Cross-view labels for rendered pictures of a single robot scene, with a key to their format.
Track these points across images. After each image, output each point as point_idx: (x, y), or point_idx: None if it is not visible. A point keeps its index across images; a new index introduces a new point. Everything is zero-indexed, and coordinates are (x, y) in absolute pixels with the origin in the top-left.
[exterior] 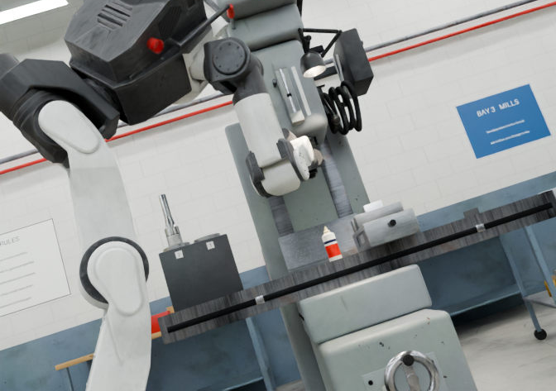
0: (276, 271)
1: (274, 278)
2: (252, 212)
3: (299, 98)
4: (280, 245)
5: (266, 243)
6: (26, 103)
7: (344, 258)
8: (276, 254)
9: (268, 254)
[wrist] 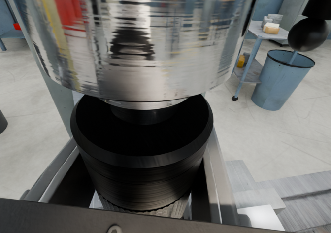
0: (68, 116)
1: (64, 120)
2: (21, 26)
3: None
4: (74, 95)
5: (51, 83)
6: None
7: None
8: (69, 98)
9: (55, 96)
